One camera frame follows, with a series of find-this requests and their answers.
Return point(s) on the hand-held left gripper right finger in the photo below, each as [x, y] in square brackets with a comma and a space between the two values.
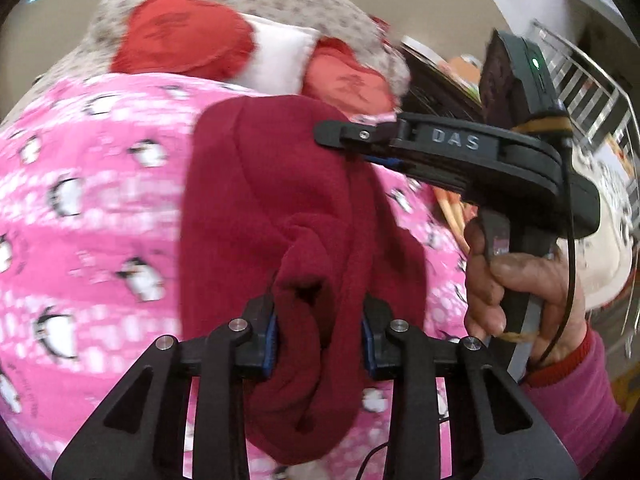
[367, 340]

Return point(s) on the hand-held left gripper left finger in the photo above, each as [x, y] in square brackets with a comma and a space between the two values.
[267, 340]

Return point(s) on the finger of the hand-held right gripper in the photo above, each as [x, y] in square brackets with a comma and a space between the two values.
[387, 161]
[360, 135]

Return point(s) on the dark red sweater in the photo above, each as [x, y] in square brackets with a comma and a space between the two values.
[280, 210]

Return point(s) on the person's right forearm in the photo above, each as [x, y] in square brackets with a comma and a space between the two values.
[575, 400]

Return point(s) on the person's right hand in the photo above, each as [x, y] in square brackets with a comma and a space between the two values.
[560, 300]

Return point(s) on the small red heart cushion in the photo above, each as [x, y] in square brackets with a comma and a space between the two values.
[350, 80]

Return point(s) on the orange patterned cloth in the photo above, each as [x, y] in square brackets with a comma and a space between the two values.
[452, 215]

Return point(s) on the dark carved wooden cabinet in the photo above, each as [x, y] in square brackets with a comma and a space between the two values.
[440, 90]

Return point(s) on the white floral upholstered chair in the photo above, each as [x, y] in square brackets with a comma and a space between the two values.
[612, 240]

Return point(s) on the white pillow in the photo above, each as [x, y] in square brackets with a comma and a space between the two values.
[280, 55]

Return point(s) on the pile of assorted packages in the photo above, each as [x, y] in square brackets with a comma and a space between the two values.
[462, 70]

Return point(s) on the metal stair railing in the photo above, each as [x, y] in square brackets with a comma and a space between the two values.
[590, 75]

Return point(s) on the large red heart cushion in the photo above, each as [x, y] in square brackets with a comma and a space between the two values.
[185, 30]

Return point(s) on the pink penguin print blanket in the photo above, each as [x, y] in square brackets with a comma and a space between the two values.
[90, 220]

